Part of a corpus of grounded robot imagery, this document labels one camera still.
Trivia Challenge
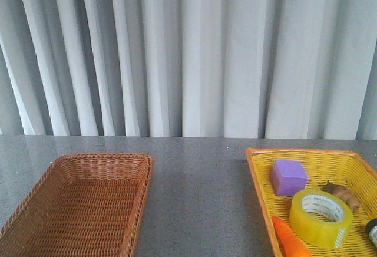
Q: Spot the yellow packing tape roll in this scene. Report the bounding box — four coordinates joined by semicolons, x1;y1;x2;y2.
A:
289;189;353;249

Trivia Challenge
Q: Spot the white pleated curtain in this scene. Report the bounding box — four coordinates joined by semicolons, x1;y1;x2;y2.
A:
1;0;376;140

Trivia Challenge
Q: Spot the purple foam cube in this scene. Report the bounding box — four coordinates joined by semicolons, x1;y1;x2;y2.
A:
270;159;309;197

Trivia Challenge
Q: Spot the brown wicker basket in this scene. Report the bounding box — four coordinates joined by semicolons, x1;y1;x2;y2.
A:
1;153;154;256

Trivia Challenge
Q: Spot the yellow plastic basket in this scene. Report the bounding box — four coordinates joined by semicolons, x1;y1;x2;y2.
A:
246;147;376;256

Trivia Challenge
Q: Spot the orange toy carrot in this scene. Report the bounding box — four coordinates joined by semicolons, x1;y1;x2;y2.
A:
272;216;312;257

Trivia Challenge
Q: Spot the brown ginger root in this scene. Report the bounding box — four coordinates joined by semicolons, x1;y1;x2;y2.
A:
322;180;361;212

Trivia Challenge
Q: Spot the small dark bottle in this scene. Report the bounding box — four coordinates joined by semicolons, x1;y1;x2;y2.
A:
365;218;377;247

